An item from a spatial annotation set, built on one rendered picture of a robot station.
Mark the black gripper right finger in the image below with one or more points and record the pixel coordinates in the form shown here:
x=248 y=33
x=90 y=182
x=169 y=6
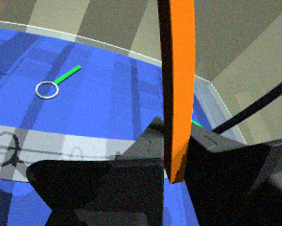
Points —
x=223 y=176

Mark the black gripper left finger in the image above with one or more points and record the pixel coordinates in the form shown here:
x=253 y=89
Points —
x=134 y=182

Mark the orange handle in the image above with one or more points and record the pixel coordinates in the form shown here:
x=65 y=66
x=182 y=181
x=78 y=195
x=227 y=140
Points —
x=177 y=44

